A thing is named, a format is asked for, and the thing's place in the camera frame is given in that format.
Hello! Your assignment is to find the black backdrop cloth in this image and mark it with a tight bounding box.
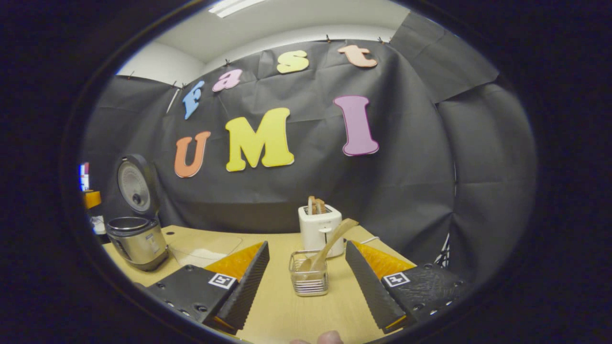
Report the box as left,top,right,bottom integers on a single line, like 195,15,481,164
81,12,538,287

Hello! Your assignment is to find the black silver rice cooker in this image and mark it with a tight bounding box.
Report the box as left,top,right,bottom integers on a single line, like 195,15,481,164
106,154,169,272

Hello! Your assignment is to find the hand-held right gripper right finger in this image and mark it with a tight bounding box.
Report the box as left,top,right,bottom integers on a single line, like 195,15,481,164
345,240,471,334

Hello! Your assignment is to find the ceiling light panel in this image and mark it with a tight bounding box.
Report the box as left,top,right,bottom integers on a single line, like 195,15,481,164
209,0,266,18

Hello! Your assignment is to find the wire chopstick holder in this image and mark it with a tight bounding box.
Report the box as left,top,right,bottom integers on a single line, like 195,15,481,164
289,250,329,297

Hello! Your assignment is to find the wooden spoon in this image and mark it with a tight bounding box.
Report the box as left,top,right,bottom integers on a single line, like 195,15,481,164
297,218,359,280

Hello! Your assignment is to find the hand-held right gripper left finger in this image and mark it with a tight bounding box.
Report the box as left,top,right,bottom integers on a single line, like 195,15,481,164
146,240,270,335

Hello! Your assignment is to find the white toaster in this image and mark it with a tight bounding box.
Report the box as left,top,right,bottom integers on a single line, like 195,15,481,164
298,204,344,258

